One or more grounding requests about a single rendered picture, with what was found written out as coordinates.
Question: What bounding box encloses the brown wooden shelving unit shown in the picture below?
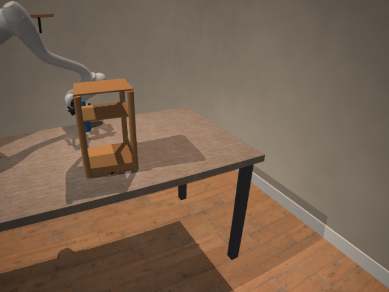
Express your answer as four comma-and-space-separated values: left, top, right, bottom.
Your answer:
73, 78, 139, 179

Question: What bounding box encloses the blue bottle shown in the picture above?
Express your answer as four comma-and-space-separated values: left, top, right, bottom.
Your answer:
81, 100, 91, 133

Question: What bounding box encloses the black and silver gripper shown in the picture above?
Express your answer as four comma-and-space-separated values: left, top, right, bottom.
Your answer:
67, 100, 91, 116

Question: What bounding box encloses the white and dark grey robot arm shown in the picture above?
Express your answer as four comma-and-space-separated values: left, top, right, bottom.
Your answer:
0, 1, 107, 82

